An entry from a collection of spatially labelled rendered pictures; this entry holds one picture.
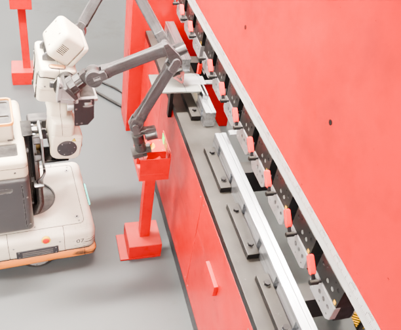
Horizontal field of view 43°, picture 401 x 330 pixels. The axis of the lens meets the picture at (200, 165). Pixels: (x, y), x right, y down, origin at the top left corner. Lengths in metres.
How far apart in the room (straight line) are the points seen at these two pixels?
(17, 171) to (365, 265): 1.78
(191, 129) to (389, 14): 1.63
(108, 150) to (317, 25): 2.57
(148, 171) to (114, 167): 1.12
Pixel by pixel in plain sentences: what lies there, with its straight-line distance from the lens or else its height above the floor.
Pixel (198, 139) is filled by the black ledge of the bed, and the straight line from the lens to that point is 2.72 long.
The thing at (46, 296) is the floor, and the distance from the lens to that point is 3.09.
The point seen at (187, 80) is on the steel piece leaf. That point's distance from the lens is 2.93.
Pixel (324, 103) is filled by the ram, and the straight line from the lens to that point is 1.60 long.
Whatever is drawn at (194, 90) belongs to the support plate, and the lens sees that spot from 2.87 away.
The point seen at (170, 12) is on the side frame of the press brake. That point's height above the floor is 1.01.
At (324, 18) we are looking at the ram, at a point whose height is 1.93.
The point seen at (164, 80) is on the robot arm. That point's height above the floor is 1.23.
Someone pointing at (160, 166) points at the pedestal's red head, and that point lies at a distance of 2.70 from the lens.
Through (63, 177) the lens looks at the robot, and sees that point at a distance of 3.32.
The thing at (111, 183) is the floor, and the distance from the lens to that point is 3.68.
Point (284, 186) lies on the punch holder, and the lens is 1.88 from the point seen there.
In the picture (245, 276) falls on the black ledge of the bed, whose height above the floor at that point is 0.87.
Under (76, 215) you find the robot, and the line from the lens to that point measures 3.09.
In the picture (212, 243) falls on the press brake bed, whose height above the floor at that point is 0.73.
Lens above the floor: 2.55
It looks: 41 degrees down
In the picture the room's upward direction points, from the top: 10 degrees clockwise
